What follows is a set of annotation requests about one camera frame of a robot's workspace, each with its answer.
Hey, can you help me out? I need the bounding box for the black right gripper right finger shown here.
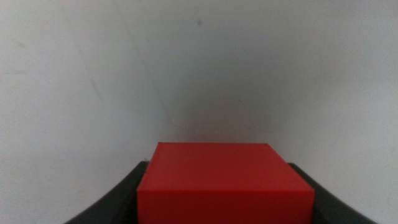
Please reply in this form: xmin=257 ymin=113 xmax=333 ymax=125
xmin=287 ymin=162 xmax=379 ymax=224

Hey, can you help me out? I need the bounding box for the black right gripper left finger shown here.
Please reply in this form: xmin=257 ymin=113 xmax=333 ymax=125
xmin=63 ymin=161 xmax=149 ymax=224

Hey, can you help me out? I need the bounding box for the red cube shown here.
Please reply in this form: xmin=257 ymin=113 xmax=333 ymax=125
xmin=136 ymin=142 xmax=315 ymax=224

